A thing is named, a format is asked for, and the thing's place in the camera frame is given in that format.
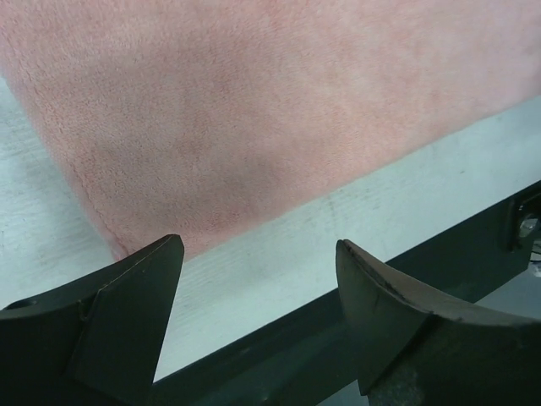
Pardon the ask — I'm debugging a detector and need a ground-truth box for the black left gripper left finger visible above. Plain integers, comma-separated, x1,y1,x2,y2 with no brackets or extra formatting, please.
1,235,184,405

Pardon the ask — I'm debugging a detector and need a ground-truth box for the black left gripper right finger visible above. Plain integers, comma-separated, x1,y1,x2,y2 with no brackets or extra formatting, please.
336,240,540,405

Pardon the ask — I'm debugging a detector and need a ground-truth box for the pink towel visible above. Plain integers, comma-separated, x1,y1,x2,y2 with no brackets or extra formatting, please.
1,1,540,259

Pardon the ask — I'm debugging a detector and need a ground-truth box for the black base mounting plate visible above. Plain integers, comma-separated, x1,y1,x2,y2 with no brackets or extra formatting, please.
149,184,540,405

